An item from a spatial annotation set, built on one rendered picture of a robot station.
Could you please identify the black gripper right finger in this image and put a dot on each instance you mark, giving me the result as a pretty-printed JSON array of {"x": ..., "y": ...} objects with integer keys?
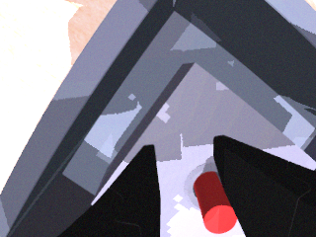
[{"x": 270, "y": 196}]

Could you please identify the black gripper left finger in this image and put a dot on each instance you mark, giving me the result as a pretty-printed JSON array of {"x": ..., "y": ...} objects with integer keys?
[{"x": 131, "y": 207}]

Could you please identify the red peg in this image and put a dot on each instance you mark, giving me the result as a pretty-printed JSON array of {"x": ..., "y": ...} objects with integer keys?
[{"x": 215, "y": 208}]

